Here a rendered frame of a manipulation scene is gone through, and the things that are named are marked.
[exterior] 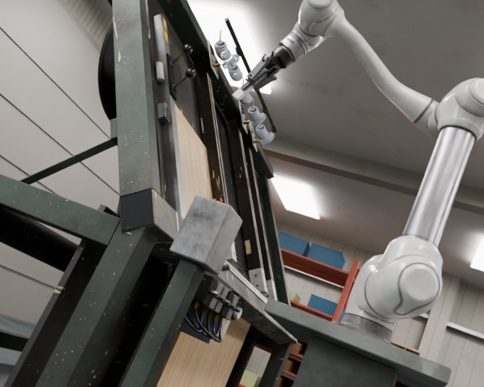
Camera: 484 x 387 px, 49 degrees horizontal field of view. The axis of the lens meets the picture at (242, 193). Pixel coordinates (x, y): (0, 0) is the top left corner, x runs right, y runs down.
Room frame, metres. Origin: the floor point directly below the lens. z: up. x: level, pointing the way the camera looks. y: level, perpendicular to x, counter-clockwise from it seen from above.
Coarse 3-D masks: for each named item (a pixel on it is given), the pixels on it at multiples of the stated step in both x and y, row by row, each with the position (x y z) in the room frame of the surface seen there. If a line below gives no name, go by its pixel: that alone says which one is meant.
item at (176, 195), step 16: (160, 16) 1.97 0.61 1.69; (160, 32) 1.96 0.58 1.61; (160, 48) 1.94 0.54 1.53; (160, 96) 1.89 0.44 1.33; (176, 128) 1.88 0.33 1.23; (176, 144) 1.85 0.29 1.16; (176, 160) 1.81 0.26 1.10; (176, 176) 1.80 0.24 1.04; (176, 192) 1.79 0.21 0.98; (176, 208) 1.78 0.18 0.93
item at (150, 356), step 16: (176, 272) 1.48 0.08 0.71; (192, 272) 1.47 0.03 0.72; (176, 288) 1.48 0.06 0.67; (192, 288) 1.48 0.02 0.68; (160, 304) 1.49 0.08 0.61; (176, 304) 1.47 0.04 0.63; (160, 320) 1.48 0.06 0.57; (176, 320) 1.48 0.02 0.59; (144, 336) 1.49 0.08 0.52; (160, 336) 1.47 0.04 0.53; (144, 352) 1.48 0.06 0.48; (160, 352) 1.47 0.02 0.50; (144, 368) 1.47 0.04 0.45; (160, 368) 1.51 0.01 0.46; (128, 384) 1.48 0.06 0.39; (144, 384) 1.47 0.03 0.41
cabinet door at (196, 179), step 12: (180, 120) 2.02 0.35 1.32; (180, 132) 2.00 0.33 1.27; (192, 132) 2.16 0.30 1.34; (180, 144) 1.97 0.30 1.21; (192, 144) 2.14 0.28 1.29; (180, 156) 1.95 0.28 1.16; (192, 156) 2.11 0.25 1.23; (204, 156) 2.28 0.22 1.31; (192, 168) 2.07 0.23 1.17; (204, 168) 2.25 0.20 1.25; (192, 180) 2.04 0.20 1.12; (204, 180) 2.22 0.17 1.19; (192, 192) 2.02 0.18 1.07; (204, 192) 2.18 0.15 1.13
